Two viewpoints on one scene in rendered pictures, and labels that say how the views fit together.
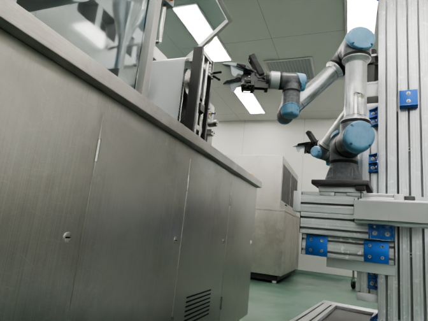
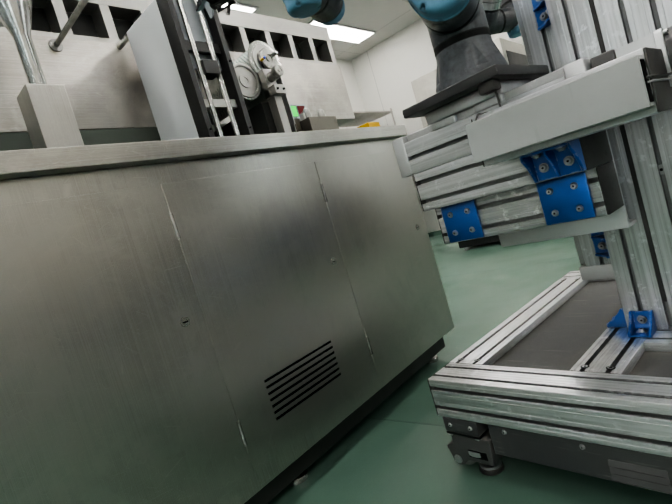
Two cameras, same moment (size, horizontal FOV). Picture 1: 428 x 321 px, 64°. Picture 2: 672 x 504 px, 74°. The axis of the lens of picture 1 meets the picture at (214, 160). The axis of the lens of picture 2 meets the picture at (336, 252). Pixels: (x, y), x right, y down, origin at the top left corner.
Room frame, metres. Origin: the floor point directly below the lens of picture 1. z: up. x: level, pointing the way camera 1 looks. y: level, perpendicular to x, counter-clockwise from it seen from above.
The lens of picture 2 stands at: (0.43, -0.55, 0.64)
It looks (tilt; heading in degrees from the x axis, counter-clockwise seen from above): 4 degrees down; 20
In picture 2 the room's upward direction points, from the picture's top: 17 degrees counter-clockwise
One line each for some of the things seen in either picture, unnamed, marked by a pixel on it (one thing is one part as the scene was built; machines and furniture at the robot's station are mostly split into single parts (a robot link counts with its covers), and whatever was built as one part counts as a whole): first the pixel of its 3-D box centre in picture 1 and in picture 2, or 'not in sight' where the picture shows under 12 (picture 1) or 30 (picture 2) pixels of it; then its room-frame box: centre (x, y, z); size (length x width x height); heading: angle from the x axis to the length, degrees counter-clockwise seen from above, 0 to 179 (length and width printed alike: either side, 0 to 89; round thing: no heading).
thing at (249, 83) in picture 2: not in sight; (225, 95); (1.91, 0.23, 1.18); 0.26 x 0.12 x 0.12; 68
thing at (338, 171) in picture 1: (343, 172); (467, 64); (1.46, -0.57, 0.87); 0.15 x 0.15 x 0.10
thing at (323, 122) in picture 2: not in sight; (291, 140); (2.20, 0.15, 1.00); 0.40 x 0.16 x 0.06; 68
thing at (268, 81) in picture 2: (207, 144); (281, 111); (1.92, 0.05, 1.05); 0.06 x 0.05 x 0.31; 68
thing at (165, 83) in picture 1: (154, 107); (167, 100); (1.72, 0.34, 1.17); 0.34 x 0.05 x 0.54; 68
